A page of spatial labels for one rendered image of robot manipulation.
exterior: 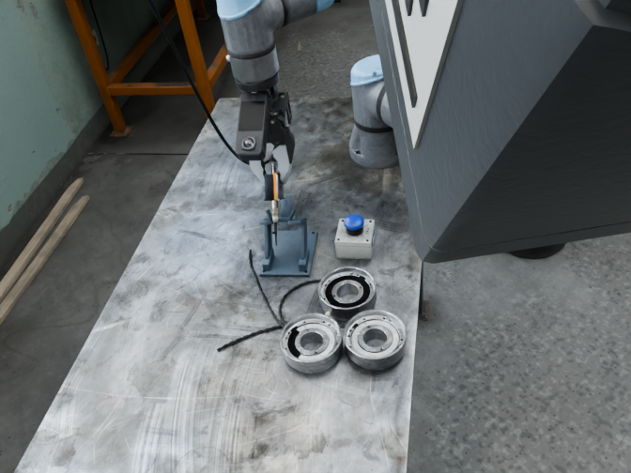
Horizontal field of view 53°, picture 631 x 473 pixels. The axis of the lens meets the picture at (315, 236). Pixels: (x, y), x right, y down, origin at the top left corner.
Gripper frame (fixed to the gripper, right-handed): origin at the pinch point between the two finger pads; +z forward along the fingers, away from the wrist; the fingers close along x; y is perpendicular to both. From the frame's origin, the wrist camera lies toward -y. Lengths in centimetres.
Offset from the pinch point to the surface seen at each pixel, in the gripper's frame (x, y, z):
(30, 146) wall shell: 142, 121, 72
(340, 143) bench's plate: -6.4, 40.6, 19.6
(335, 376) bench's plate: -12.3, -27.8, 19.7
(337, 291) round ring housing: -11.1, -10.9, 17.3
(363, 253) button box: -15.1, -0.2, 18.1
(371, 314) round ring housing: -17.7, -16.9, 16.6
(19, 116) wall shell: 142, 123, 58
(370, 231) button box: -16.4, 3.2, 15.2
